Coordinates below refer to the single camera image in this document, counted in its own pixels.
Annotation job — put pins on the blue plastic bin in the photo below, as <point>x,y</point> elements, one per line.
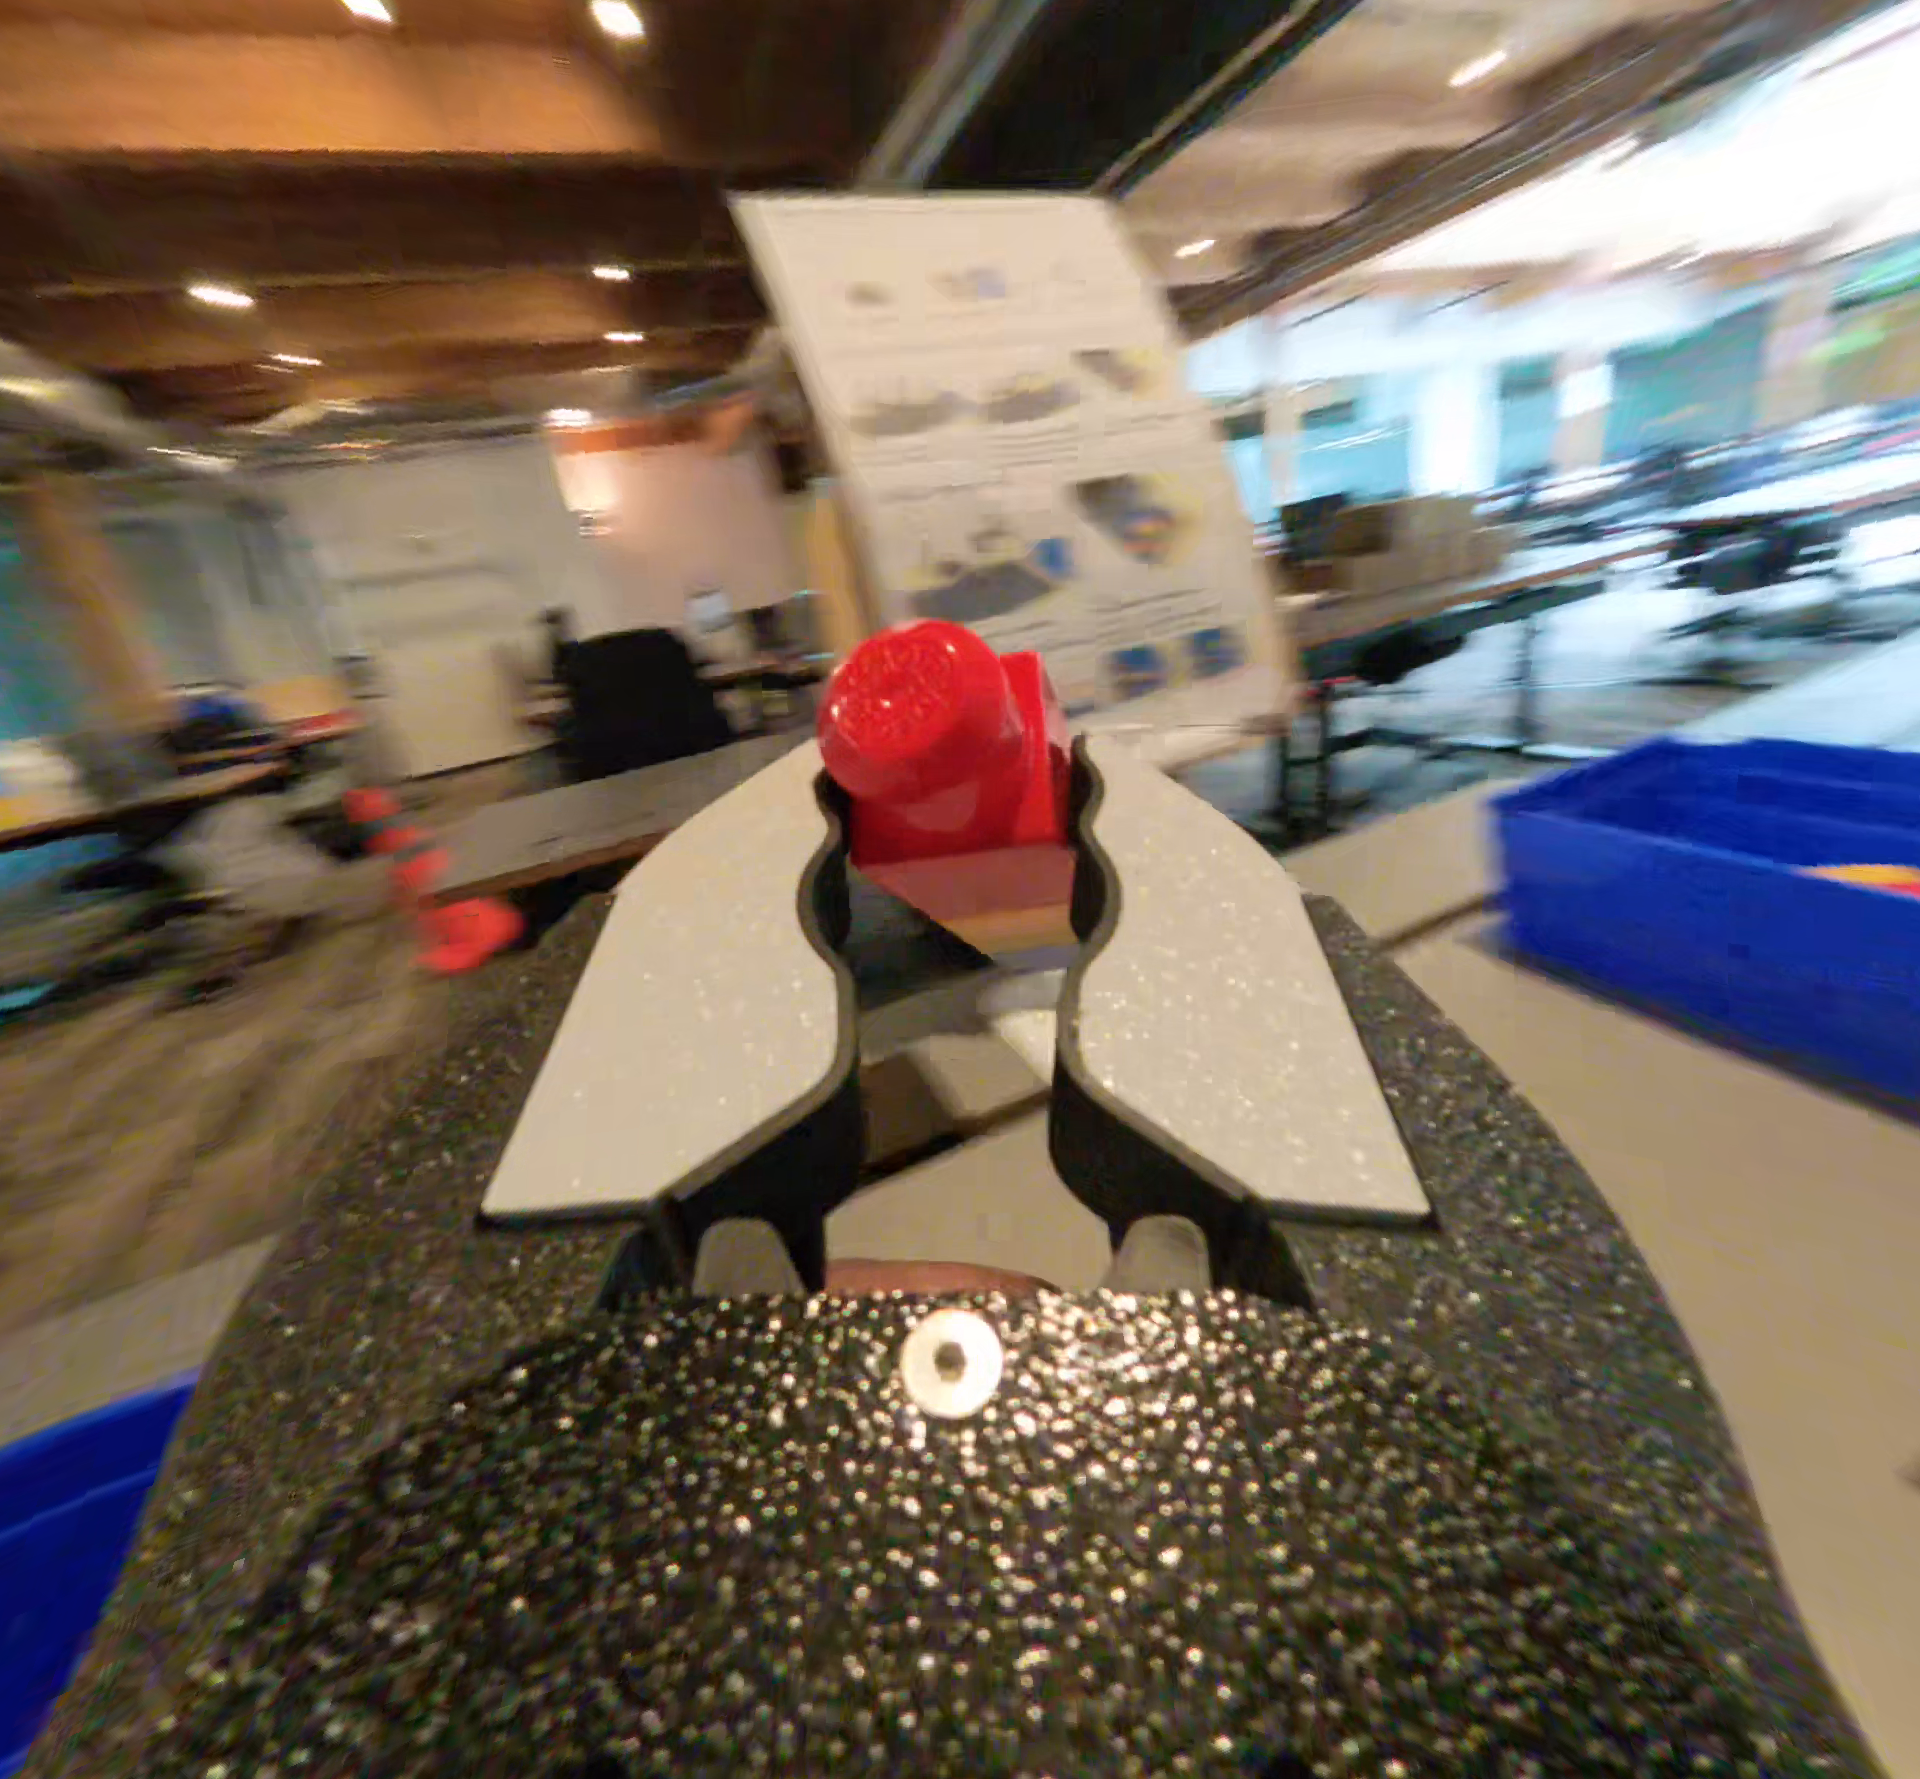
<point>61,1540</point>
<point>1680,910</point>

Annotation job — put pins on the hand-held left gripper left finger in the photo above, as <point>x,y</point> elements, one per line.
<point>674,1000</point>

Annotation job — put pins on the red mega block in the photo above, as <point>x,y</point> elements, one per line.
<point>931,760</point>

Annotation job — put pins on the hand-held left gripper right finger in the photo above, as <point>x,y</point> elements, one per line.
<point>1231,1030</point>

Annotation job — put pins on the stack of cardboard boxes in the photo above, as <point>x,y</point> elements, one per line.
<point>1410,542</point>

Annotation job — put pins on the instruction poster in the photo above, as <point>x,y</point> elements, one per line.
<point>975,355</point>

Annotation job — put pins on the red object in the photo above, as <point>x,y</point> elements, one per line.
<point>473,936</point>

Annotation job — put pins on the black office chair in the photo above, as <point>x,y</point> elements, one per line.
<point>638,706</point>

